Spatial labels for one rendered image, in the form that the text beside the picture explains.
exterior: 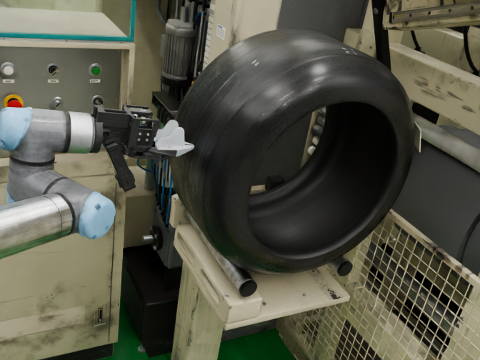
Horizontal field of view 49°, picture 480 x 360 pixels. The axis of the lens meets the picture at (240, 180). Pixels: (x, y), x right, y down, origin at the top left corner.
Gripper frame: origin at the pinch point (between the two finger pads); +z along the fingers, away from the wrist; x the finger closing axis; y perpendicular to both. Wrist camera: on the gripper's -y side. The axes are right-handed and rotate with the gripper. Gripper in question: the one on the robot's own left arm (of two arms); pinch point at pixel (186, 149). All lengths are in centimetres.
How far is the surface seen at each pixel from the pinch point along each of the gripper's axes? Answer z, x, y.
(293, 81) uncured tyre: 14.0, -9.1, 19.4
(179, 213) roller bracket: 14.4, 23.9, -30.2
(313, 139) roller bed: 63, 37, -11
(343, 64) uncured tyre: 24.6, -8.9, 24.1
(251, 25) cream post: 22.5, 26.5, 22.6
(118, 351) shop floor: 23, 63, -120
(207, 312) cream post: 34, 26, -70
